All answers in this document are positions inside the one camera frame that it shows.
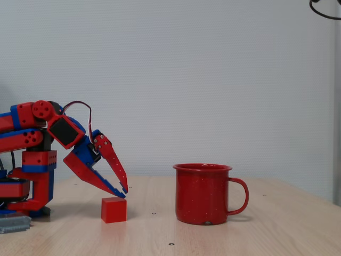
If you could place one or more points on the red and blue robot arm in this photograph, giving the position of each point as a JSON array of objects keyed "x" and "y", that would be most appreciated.
[{"x": 36, "y": 186}]

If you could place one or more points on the red blue gripper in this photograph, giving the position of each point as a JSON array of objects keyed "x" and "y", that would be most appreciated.
[{"x": 83, "y": 157}]

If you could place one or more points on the red cube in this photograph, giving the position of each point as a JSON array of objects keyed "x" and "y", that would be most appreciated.
[{"x": 114, "y": 210}]

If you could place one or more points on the grey table clamp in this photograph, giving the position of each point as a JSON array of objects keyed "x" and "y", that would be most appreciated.
[{"x": 14, "y": 224}]

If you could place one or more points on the red enamel mug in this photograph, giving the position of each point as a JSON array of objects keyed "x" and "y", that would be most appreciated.
[{"x": 201, "y": 194}]

